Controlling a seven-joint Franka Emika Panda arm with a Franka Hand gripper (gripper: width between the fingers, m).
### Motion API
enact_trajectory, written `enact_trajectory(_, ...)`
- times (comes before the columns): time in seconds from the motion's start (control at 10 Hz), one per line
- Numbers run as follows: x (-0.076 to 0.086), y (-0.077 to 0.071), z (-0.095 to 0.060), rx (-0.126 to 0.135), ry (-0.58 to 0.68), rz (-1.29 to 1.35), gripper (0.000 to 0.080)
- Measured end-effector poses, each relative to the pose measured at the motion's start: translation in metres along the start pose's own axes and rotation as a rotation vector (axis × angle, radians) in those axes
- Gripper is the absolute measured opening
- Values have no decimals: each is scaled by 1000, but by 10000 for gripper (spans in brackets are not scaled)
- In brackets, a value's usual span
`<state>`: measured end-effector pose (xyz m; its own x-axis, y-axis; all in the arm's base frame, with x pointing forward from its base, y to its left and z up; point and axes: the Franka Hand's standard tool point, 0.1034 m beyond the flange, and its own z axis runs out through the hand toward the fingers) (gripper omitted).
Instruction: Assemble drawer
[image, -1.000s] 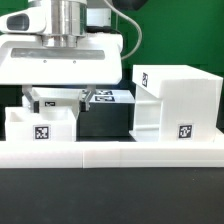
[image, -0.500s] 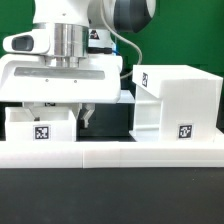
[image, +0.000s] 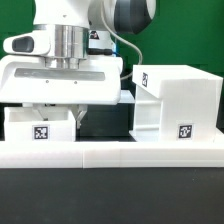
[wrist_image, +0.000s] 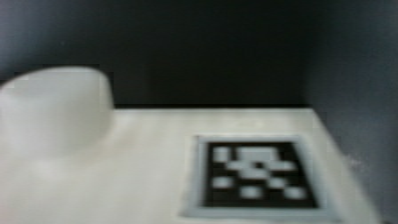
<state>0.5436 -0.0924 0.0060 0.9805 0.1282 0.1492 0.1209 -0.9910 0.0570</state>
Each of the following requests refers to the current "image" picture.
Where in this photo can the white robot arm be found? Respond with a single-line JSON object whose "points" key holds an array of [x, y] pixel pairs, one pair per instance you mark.
{"points": [[54, 63]]}

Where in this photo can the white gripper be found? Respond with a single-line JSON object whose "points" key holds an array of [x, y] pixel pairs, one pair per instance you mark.
{"points": [[26, 79]]}

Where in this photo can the white marker sheet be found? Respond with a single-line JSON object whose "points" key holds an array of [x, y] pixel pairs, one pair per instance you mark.
{"points": [[126, 97]]}

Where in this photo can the white drawer cabinet frame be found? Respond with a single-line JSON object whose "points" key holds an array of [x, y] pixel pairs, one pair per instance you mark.
{"points": [[175, 103]]}

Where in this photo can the white L-shaped border wall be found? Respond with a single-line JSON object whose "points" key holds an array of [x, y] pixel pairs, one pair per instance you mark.
{"points": [[112, 154]]}

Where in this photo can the white front drawer box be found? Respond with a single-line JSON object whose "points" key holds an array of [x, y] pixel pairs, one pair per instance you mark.
{"points": [[25, 124]]}

